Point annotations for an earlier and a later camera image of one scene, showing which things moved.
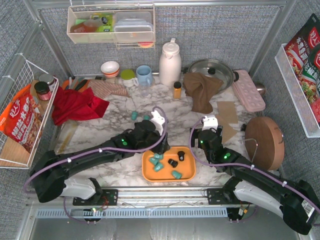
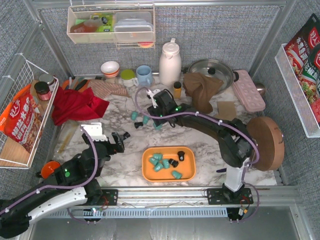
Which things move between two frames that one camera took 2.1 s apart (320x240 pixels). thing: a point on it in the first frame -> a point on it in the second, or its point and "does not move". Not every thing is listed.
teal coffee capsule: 153,160 does not move
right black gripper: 198,136 -> 155,111
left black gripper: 161,141 -> 114,143
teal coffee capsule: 158,166 does not move
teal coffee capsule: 177,175 does not move
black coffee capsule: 172,162 does not move
